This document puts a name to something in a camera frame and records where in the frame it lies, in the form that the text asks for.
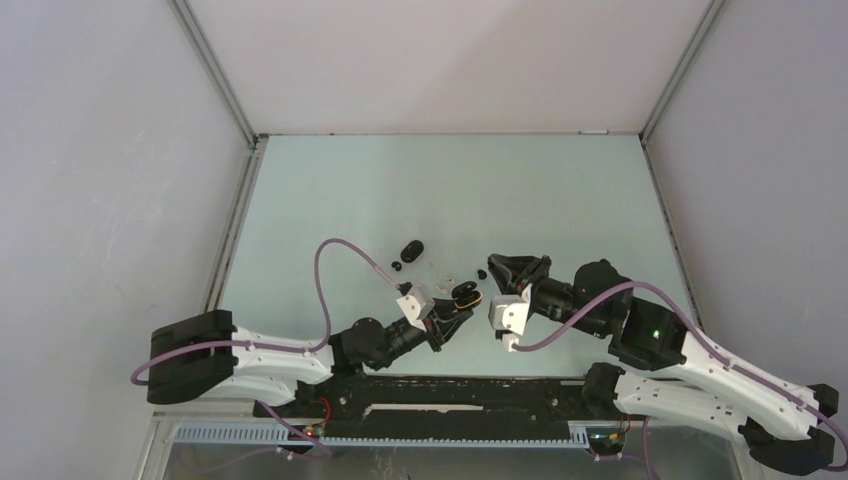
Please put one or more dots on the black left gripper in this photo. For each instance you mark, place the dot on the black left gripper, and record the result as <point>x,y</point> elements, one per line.
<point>442,329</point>

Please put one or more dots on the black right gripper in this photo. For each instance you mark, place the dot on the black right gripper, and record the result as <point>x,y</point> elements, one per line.
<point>527,268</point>

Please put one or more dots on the black charging case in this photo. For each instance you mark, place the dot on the black charging case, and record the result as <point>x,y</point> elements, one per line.
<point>467,289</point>

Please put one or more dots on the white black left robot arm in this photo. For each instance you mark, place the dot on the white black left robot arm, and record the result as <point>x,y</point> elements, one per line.
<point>209,356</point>

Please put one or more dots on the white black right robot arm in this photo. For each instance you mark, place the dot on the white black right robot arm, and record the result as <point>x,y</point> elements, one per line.
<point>664,366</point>

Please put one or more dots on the black closed earbud case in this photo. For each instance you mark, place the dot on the black closed earbud case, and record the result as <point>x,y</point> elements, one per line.
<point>412,251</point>

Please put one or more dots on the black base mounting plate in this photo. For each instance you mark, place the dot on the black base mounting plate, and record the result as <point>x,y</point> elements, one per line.
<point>446,407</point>

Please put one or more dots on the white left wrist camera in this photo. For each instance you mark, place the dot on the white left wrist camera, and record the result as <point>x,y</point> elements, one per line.
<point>416,303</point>

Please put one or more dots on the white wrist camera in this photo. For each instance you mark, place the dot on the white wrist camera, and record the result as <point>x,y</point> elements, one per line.
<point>508,316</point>
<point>416,303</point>

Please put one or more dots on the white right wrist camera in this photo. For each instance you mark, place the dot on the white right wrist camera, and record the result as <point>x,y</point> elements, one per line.
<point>508,316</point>

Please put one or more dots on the aluminium frame rail left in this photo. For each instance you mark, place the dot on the aluminium frame rail left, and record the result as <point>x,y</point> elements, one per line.
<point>249,161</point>

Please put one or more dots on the aluminium frame rail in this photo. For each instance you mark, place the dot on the aluminium frame rail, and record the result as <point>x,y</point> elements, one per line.
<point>698,39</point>
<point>249,161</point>

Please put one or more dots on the grey slotted cable duct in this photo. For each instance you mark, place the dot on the grey slotted cable duct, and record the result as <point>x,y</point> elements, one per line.
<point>266,434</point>

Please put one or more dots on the aluminium frame rail right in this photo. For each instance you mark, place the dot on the aluminium frame rail right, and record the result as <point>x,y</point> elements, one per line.
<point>698,39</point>

